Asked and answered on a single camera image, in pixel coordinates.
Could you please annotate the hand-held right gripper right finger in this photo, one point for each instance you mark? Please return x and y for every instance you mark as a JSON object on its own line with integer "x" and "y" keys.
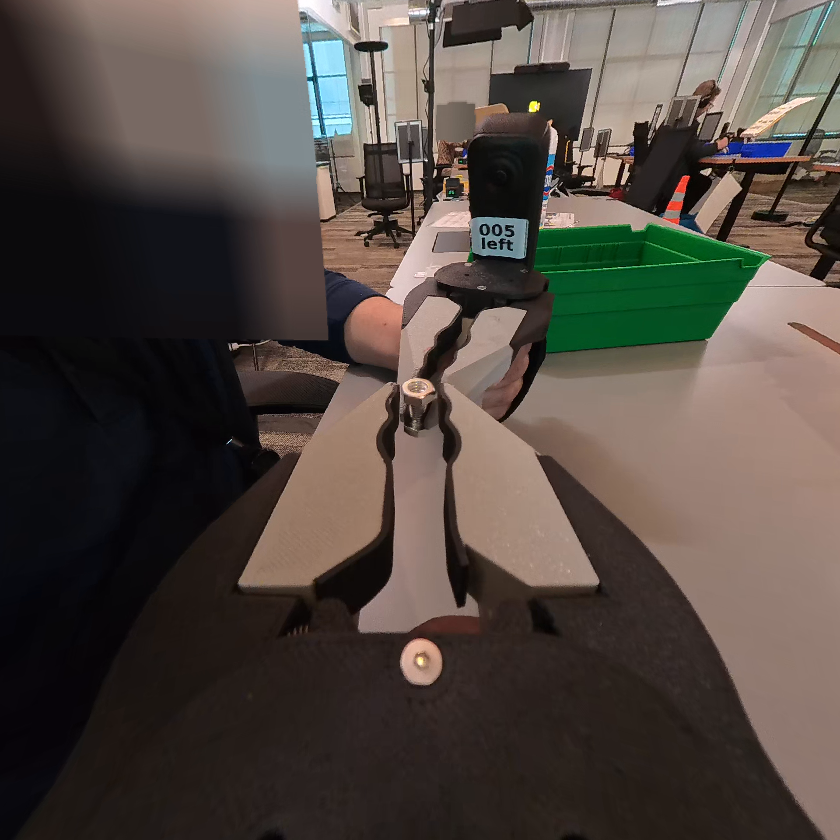
{"x": 518, "y": 518}

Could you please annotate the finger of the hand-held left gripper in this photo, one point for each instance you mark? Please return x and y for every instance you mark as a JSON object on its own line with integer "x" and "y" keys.
{"x": 417, "y": 341}
{"x": 489, "y": 348}

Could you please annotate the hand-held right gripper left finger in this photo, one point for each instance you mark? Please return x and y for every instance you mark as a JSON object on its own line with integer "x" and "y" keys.
{"x": 315, "y": 518}

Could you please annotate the steel hex nut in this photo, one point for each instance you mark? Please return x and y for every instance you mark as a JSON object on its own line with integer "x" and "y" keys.
{"x": 418, "y": 394}

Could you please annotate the steel hex bolt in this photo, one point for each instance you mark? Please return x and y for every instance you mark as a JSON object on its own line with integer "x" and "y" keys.
{"x": 415, "y": 423}

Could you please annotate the green plastic bin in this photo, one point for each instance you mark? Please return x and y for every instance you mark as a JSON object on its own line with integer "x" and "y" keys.
{"x": 643, "y": 295}

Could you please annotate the person's left hand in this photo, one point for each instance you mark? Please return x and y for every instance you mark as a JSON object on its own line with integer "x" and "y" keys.
{"x": 505, "y": 390}

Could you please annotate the white wipes canister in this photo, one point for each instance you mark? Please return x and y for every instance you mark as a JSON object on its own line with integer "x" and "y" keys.
{"x": 550, "y": 180}

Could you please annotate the tan cardboard piece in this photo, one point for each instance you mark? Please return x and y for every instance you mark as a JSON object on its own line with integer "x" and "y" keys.
{"x": 491, "y": 111}

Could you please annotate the printed paper leaflets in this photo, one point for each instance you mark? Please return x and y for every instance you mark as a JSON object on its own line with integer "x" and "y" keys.
{"x": 561, "y": 221}

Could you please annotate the large black display screen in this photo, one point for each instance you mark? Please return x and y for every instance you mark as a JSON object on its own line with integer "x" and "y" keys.
{"x": 558, "y": 98}

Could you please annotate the black square pad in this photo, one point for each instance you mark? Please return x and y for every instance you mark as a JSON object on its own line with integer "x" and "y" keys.
{"x": 449, "y": 241}

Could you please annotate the white framed sign stand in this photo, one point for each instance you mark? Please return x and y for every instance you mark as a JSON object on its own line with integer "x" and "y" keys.
{"x": 408, "y": 141}

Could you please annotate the black light stand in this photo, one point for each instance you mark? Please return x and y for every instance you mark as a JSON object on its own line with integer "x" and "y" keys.
{"x": 430, "y": 98}

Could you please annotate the black high-back chair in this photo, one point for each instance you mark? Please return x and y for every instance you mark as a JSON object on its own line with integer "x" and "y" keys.
{"x": 656, "y": 170}

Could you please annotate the black studio softbox light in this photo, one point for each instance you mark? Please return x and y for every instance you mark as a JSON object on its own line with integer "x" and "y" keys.
{"x": 485, "y": 19}

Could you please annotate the white cabinet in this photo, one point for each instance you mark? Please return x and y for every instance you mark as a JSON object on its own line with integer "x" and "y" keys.
{"x": 327, "y": 190}

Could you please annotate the black disc-topped pole stand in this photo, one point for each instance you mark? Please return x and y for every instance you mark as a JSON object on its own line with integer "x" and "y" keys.
{"x": 371, "y": 46}

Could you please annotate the white hanging sheet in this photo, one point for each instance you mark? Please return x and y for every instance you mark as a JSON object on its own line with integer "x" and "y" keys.
{"x": 718, "y": 200}

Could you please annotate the wooden top desk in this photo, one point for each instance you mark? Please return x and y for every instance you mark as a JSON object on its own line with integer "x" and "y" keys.
{"x": 754, "y": 159}

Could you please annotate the blue plastic tray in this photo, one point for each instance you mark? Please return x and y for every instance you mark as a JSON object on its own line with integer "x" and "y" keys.
{"x": 768, "y": 149}

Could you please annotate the tilted paper board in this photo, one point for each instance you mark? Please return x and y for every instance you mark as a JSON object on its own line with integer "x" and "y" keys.
{"x": 781, "y": 115}

